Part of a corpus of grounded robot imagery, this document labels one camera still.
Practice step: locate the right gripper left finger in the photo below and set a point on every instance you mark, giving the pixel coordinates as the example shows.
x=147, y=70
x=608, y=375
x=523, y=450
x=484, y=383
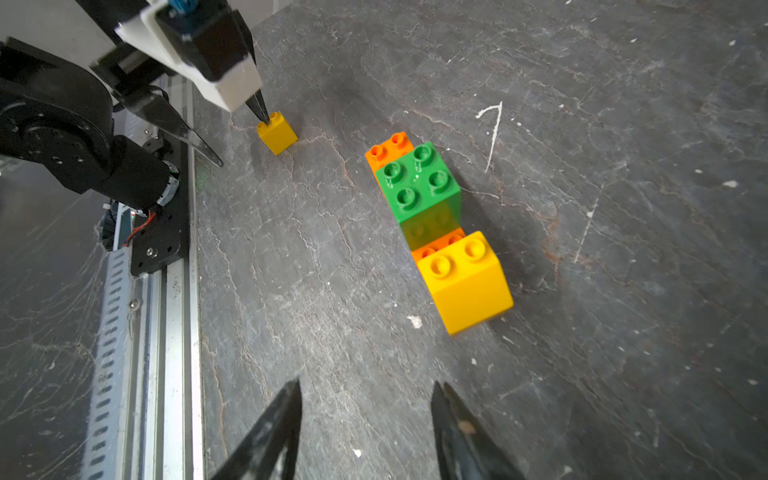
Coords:
x=270, y=448

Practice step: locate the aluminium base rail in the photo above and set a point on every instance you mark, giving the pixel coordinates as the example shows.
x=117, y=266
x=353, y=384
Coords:
x=146, y=412

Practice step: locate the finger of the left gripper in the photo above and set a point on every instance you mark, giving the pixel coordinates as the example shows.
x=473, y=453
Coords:
x=152, y=104
x=258, y=107

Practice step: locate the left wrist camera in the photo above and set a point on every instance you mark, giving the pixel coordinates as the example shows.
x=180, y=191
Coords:
x=207, y=42

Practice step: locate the orange 2x4 lego plate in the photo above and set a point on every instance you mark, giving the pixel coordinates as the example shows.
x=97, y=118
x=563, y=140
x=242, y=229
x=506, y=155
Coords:
x=397, y=146

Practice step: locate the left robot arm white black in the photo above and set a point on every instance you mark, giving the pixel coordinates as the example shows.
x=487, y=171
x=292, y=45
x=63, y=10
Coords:
x=59, y=115

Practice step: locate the dark green lego brick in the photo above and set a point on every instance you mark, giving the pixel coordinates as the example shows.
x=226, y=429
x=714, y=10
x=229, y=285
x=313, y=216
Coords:
x=423, y=194

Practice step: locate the yellow lego brick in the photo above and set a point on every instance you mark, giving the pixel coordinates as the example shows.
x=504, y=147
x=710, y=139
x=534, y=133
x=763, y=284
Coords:
x=466, y=282
x=277, y=134

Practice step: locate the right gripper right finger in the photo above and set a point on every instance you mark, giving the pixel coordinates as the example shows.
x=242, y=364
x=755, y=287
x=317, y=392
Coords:
x=464, y=449

